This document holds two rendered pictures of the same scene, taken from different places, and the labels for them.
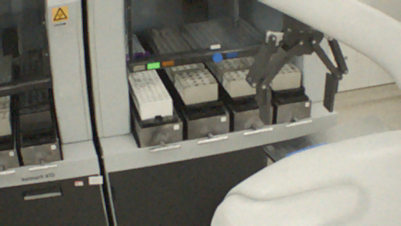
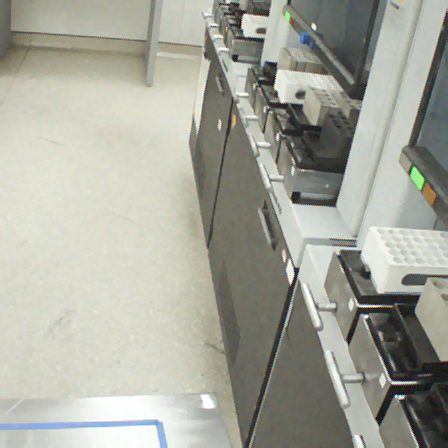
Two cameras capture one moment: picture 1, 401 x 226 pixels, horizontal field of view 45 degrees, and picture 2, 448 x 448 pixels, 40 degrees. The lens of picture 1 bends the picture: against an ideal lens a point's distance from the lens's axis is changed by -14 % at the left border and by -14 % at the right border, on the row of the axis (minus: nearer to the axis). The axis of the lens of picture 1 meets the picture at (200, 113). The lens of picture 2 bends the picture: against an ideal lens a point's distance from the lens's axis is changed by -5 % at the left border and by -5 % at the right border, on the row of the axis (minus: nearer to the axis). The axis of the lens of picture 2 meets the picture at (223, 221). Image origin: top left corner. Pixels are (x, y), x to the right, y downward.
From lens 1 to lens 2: 152 cm
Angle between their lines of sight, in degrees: 79
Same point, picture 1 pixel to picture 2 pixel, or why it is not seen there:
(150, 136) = (333, 280)
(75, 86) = (371, 128)
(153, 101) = (392, 247)
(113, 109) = (377, 215)
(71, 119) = (351, 178)
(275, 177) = not seen: outside the picture
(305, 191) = not seen: outside the picture
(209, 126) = (368, 365)
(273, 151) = (184, 400)
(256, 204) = not seen: outside the picture
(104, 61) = (402, 117)
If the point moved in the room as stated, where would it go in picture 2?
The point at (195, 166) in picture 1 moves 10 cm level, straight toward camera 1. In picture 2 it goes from (332, 409) to (269, 396)
